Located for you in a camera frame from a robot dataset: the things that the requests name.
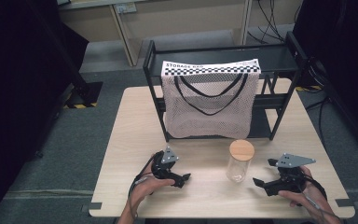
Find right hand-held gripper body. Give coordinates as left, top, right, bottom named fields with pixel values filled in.
left=264, top=152, right=317, bottom=197

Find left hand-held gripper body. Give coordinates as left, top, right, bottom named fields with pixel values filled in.
left=150, top=146, right=186, bottom=185

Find glass jar with wooden lid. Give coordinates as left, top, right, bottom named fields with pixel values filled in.
left=226, top=139, right=256, bottom=184

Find white mesh storage bag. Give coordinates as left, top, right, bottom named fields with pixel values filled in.
left=160, top=58, right=262, bottom=140

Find person's left hand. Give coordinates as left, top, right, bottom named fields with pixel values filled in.
left=130, top=154, right=175, bottom=208

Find person's right hand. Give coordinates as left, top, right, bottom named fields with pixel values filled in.
left=278, top=165, right=328, bottom=215

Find black metal shelf rack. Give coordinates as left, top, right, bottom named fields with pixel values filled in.
left=142, top=31, right=310, bottom=143

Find dark curtain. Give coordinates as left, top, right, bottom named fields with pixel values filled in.
left=0, top=0, right=90, bottom=218
left=292, top=0, right=358, bottom=152

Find beige wooden shelf unit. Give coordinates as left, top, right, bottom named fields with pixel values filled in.
left=57, top=0, right=254, bottom=67

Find left hand-held gripper cable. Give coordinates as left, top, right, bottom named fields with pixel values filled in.
left=128, top=154, right=157, bottom=220

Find hand-held gripper cable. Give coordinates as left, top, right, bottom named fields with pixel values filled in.
left=128, top=154, right=157, bottom=220
left=301, top=174, right=341, bottom=220

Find right hand-held gripper cable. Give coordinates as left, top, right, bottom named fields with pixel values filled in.
left=301, top=174, right=341, bottom=220

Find black floor cable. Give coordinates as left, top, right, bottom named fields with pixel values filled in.
left=304, top=55, right=335, bottom=146

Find black stand base plate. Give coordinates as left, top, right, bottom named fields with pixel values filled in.
left=62, top=81, right=103, bottom=110

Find bundle of black hanging cables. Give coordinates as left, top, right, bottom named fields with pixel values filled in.
left=247, top=0, right=303, bottom=45

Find white wall socket strip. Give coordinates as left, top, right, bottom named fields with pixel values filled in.
left=114, top=2, right=138, bottom=15

